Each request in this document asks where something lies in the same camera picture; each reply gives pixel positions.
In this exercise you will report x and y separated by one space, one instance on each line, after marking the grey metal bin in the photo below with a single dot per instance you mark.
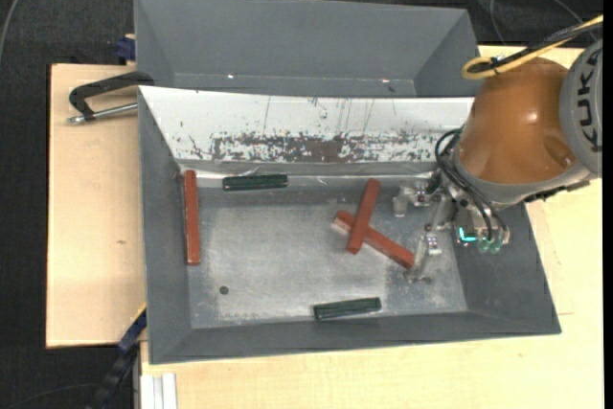
297 234

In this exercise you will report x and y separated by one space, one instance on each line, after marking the pale flat board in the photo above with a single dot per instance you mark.
91 206

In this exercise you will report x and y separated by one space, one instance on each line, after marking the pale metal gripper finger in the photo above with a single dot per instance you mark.
425 256
415 196

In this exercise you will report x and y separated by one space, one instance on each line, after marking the dark green flat block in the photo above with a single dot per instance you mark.
255 182
347 308

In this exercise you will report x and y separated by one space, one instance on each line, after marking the red-brown flat block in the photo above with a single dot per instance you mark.
192 220
390 249
364 215

